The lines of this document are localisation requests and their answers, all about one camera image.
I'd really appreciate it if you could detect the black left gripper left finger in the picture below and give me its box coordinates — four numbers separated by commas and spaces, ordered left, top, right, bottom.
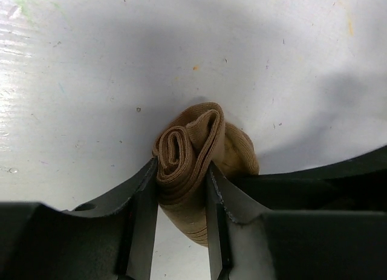
1, 159, 157, 279

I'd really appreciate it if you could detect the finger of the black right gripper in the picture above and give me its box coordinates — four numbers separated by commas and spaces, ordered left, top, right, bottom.
231, 147, 386, 212

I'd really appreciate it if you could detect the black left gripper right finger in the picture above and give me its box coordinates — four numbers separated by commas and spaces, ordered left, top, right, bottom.
206, 165, 386, 279

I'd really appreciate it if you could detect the tan ribbed sock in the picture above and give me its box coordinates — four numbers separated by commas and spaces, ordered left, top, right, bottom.
152, 102, 259, 247

